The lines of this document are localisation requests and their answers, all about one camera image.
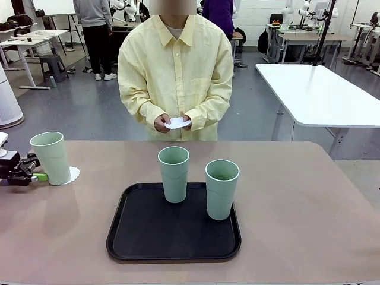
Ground whiteboard on stand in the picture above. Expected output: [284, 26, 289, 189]
[31, 0, 79, 17]

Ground white scalloped paper coaster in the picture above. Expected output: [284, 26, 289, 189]
[164, 116, 192, 131]
[49, 166, 81, 187]

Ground white rectangular table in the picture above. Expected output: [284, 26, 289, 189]
[255, 63, 380, 157]

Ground black backpack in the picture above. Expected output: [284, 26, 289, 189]
[256, 29, 270, 55]

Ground black plastic tray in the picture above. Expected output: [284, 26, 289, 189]
[106, 182, 242, 264]

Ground grey lab desk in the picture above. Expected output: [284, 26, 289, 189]
[277, 33, 354, 65]

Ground person's right forearm yellow sleeve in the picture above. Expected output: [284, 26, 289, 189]
[118, 88, 170, 125]

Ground person in grey top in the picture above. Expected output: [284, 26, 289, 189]
[72, 0, 118, 81]

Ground white cylindrical air purifier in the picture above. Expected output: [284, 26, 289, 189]
[0, 64, 25, 129]

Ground white lab desk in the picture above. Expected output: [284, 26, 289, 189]
[0, 29, 69, 91]

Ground person in yellow shirt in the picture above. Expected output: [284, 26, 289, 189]
[118, 13, 234, 142]

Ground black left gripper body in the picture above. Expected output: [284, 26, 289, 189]
[0, 151, 21, 179]

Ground white height-adjustable desk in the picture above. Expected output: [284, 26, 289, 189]
[341, 22, 380, 72]

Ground person's left hand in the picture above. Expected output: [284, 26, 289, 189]
[179, 111, 192, 131]

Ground pale green plastic cup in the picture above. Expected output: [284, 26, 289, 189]
[29, 131, 72, 186]
[205, 159, 240, 221]
[157, 146, 191, 204]

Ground person's left forearm yellow sleeve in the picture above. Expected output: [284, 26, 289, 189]
[186, 88, 233, 132]

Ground grey plastic stool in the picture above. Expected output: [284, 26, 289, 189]
[39, 54, 70, 84]

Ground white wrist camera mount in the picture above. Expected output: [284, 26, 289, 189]
[0, 132, 10, 159]

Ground black bag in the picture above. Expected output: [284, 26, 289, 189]
[6, 14, 34, 29]

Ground person in purple top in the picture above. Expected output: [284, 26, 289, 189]
[201, 0, 235, 42]

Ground person's right hand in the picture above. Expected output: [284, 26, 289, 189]
[153, 113, 176, 134]

